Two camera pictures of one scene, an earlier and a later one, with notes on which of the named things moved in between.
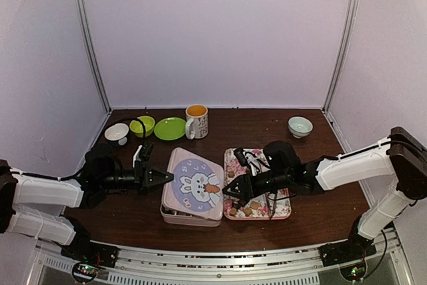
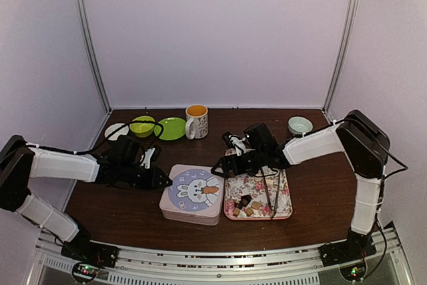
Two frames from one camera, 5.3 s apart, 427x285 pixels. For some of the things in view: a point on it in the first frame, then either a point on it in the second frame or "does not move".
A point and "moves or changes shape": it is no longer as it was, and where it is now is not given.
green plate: (170, 129) does not move
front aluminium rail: (394, 265) does not move
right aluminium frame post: (346, 37) does not move
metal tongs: (269, 207) does not move
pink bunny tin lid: (197, 186) moves or changes shape
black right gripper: (243, 193) to (225, 161)
